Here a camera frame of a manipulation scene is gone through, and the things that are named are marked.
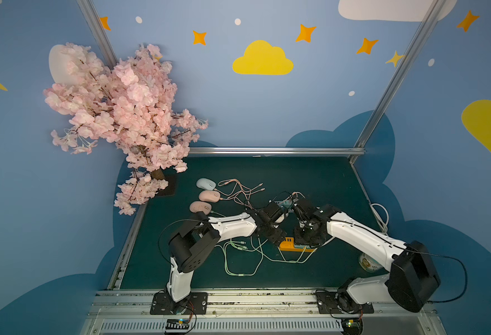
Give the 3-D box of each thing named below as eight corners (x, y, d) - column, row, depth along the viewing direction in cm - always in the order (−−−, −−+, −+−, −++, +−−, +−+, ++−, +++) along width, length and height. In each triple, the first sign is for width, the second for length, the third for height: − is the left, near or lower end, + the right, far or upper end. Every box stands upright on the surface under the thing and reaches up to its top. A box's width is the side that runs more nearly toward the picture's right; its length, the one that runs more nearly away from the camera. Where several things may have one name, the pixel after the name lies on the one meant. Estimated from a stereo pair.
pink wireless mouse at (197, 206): (189, 213, 100) (188, 211, 98) (191, 203, 103) (190, 201, 101) (210, 213, 100) (210, 211, 98) (212, 203, 103) (211, 201, 101)
